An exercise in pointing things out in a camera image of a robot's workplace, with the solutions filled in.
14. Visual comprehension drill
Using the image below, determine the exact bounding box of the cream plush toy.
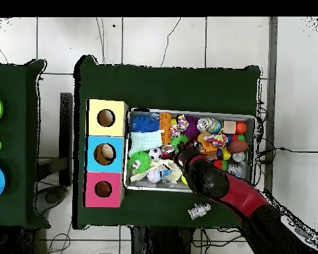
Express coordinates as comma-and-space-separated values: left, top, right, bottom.
129, 158, 184, 185

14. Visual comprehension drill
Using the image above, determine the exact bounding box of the colourful dotted cloth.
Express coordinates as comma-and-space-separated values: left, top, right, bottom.
203, 132, 229, 148

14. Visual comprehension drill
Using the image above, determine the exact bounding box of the silver robot figure toy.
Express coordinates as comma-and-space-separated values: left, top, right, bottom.
187, 202, 212, 220

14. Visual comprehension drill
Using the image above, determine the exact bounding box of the wooden box with three holes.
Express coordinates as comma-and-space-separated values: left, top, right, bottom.
83, 99, 129, 208

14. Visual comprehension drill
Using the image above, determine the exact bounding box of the shallow clear mesh bin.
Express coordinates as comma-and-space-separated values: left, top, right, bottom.
123, 108, 256, 194

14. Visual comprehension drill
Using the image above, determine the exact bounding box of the light blue knitted cloth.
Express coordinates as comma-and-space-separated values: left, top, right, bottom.
129, 130, 164, 155

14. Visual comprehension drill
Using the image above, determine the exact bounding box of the small soccer ball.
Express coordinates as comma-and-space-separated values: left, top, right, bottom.
148, 147, 164, 161

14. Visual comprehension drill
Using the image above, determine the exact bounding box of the blue spiky rubber ball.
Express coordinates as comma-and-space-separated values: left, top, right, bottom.
131, 114, 161, 133

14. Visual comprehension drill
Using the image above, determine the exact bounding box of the green fuzzy ball with eye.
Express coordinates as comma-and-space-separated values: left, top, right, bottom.
127, 151, 152, 175

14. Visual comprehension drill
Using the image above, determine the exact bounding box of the purple spiky ball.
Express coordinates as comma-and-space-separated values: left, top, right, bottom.
184, 115, 201, 140

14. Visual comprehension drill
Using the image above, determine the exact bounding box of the colourful drink can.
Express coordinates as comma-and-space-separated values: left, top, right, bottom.
196, 116, 222, 134

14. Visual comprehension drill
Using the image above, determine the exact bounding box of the plain wooden cube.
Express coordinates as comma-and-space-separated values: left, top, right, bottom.
223, 120, 237, 134

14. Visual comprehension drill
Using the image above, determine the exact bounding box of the brown rubber ball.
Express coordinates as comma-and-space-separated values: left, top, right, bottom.
227, 140, 248, 155

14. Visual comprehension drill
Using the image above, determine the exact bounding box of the red-orange ball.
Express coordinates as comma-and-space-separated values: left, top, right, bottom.
235, 120, 248, 135

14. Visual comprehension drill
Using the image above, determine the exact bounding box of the black upright panel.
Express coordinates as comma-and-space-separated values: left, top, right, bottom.
59, 92, 74, 186

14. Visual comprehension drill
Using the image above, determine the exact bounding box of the grey floor stand base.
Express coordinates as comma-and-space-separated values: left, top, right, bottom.
36, 157, 70, 216

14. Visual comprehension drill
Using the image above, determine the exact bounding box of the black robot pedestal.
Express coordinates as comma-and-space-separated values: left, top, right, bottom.
131, 226, 194, 254

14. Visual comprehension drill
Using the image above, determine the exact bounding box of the black cable with plug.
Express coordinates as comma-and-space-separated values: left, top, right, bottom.
258, 146, 318, 165

